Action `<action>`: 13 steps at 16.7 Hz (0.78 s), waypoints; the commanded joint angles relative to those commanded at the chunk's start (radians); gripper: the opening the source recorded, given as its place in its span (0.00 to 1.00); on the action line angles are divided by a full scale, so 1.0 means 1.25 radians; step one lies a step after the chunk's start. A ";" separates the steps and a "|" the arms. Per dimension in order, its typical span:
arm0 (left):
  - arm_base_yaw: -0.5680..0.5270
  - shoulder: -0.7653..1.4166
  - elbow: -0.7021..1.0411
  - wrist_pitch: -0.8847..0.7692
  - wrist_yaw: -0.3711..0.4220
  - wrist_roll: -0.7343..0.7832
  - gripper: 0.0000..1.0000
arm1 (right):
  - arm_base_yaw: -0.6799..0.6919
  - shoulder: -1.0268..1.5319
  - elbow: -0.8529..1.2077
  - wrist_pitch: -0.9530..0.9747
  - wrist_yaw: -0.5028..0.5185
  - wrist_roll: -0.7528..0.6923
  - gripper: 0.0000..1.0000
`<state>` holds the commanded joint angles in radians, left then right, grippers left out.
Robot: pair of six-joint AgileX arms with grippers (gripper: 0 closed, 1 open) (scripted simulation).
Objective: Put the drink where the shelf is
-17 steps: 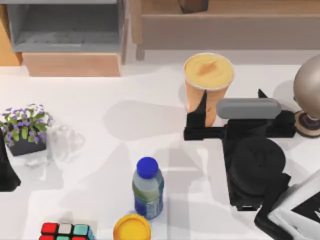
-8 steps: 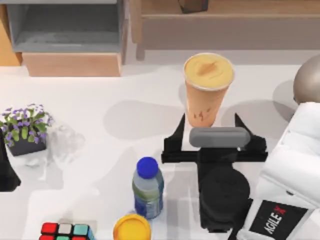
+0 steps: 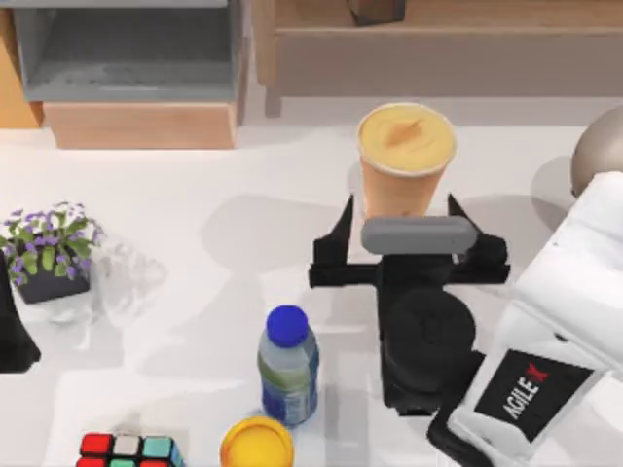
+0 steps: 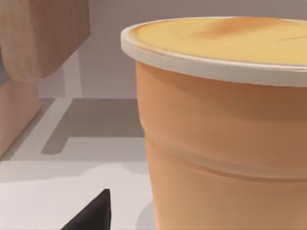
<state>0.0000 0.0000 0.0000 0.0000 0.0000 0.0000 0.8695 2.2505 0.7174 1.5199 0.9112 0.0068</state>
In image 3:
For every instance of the orange paper cup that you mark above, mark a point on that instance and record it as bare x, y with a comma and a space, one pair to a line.
406, 155

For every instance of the blue capped water bottle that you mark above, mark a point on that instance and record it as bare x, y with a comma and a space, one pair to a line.
288, 379

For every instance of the beige round dome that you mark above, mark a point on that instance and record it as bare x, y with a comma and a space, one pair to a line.
598, 151

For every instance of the wooden open shelf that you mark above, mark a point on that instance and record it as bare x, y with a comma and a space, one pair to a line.
438, 58

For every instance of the yellow round cup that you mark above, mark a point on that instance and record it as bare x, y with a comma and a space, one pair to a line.
257, 445

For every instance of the pale wooden drawer front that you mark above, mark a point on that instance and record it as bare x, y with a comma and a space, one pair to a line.
138, 125

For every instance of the dark brown box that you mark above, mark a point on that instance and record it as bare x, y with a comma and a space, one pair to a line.
376, 10

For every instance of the grey pierced drawer inside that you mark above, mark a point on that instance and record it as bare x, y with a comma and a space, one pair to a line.
131, 53

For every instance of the purple flower plant pot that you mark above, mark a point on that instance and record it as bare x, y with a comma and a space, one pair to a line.
51, 253

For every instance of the colourful puzzle cube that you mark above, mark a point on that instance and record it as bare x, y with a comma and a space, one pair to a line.
129, 451

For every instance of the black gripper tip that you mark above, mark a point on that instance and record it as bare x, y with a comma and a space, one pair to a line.
14, 335

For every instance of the wooden cupboard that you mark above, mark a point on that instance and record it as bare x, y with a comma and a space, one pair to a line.
17, 73

